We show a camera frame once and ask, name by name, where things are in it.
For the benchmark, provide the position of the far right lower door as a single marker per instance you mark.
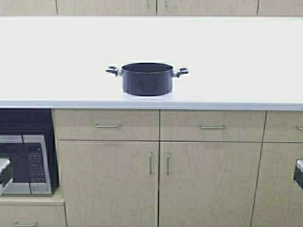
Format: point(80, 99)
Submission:
point(278, 200)

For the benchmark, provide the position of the cabinet door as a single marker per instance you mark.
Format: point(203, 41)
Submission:
point(210, 184)
point(107, 7)
point(107, 184)
point(207, 7)

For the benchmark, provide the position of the beige drawer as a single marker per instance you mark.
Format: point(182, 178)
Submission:
point(284, 126)
point(94, 124)
point(183, 125)
point(36, 216)

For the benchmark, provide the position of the left door metal handle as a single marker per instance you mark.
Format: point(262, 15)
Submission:
point(150, 163)

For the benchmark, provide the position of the left drawer metal handle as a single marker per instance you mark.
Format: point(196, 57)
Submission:
point(108, 126)

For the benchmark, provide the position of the bottom left beige drawer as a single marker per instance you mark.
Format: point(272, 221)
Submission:
point(36, 216)

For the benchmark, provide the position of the far right beige drawer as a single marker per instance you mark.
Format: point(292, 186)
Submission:
point(284, 126)

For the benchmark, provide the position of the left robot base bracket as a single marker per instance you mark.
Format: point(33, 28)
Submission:
point(6, 174)

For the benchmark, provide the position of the right door metal handle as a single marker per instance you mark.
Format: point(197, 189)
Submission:
point(167, 162)

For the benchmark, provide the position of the left beige drawer front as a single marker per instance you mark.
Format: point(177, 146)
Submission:
point(94, 124)

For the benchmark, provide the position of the black pot with handles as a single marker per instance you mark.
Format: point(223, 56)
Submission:
point(147, 78)

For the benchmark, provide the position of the right beige drawer front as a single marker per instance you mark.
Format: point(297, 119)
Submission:
point(183, 125)

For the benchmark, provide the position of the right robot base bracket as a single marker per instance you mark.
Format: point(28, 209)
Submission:
point(298, 174)

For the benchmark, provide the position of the stainless steel microwave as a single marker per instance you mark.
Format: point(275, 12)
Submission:
point(29, 162)

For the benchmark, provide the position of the door metal handle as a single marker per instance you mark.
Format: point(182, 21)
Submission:
point(150, 163)
point(167, 162)

